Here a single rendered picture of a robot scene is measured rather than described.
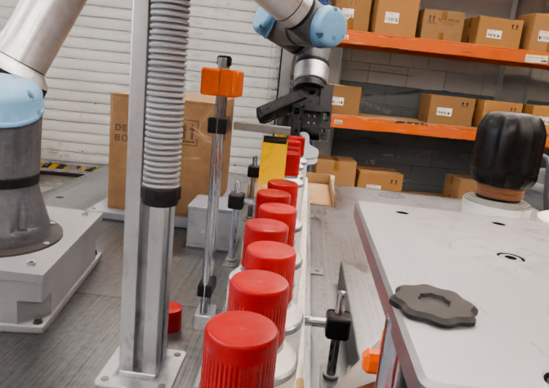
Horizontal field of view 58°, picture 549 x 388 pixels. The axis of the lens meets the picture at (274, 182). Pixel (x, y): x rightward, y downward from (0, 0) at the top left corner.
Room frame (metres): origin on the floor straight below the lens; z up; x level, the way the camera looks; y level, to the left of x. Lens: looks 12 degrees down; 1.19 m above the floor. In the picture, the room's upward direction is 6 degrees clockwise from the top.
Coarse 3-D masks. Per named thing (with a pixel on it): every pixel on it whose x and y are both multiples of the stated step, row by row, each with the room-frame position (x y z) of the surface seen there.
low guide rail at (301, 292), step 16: (304, 192) 1.20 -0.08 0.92; (304, 208) 1.04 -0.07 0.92; (304, 224) 0.93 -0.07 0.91; (304, 240) 0.83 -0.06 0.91; (304, 256) 0.75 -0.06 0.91; (304, 272) 0.68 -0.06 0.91; (304, 288) 0.62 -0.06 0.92; (304, 304) 0.58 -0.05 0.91; (304, 320) 0.54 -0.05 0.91; (304, 336) 0.50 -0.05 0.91
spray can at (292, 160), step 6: (288, 150) 0.73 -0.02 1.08; (288, 156) 0.71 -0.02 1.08; (294, 156) 0.71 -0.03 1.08; (300, 156) 0.72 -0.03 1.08; (288, 162) 0.71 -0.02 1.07; (294, 162) 0.71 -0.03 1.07; (288, 168) 0.71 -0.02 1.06; (294, 168) 0.71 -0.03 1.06; (288, 174) 0.71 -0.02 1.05; (294, 174) 0.71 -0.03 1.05; (294, 180) 0.71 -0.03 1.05; (300, 180) 0.72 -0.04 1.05; (300, 186) 0.71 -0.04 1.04; (300, 192) 0.71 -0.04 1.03; (300, 198) 0.71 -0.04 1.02; (300, 204) 0.71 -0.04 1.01; (300, 210) 0.72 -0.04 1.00
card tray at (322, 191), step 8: (312, 176) 1.71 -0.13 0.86; (320, 176) 1.71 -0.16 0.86; (328, 176) 1.71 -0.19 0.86; (248, 184) 1.42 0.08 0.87; (256, 184) 1.59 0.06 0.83; (312, 184) 1.68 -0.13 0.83; (320, 184) 1.70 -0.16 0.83; (328, 184) 1.70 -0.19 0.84; (248, 192) 1.43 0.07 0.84; (256, 192) 1.48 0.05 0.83; (312, 192) 1.56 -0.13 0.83; (320, 192) 1.57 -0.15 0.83; (328, 192) 1.58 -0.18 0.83; (312, 200) 1.45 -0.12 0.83; (320, 200) 1.46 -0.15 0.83; (328, 200) 1.47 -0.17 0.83
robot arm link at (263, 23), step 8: (256, 16) 1.08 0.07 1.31; (264, 16) 1.05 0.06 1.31; (272, 16) 1.04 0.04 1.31; (256, 24) 1.06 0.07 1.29; (264, 24) 1.04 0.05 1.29; (272, 24) 1.04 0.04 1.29; (280, 24) 1.03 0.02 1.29; (264, 32) 1.05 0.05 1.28; (272, 32) 1.05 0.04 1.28; (280, 32) 1.03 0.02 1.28; (272, 40) 1.08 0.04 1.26; (280, 40) 1.05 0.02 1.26; (288, 40) 1.02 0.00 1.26; (288, 48) 1.09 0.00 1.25; (296, 48) 1.09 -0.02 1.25
